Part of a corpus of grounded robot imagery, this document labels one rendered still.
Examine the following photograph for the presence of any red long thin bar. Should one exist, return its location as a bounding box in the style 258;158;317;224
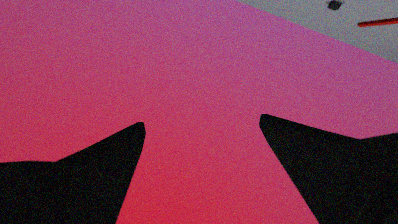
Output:
358;18;398;27

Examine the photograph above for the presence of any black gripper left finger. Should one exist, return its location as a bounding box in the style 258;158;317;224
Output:
0;122;146;224

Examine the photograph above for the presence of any small black cube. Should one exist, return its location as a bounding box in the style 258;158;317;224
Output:
327;0;342;11

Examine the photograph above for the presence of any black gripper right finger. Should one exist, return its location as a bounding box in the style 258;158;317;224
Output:
259;114;398;224

